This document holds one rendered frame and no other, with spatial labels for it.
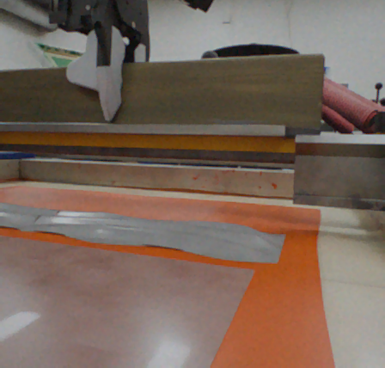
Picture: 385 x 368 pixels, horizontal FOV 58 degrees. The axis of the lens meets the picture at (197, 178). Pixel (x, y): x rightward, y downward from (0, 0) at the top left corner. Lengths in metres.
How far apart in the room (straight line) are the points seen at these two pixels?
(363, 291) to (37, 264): 0.16
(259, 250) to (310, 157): 0.09
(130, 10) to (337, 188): 0.27
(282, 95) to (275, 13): 4.41
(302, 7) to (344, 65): 0.85
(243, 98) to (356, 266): 0.19
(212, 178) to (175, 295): 0.32
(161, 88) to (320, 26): 4.33
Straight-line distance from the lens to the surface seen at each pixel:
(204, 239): 0.22
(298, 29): 4.65
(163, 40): 5.03
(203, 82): 0.35
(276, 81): 0.34
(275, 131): 0.32
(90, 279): 0.18
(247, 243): 0.23
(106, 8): 0.38
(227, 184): 0.47
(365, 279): 0.20
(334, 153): 0.27
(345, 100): 0.91
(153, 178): 0.50
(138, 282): 0.17
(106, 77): 0.37
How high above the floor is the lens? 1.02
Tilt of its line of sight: 5 degrees down
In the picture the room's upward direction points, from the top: 2 degrees clockwise
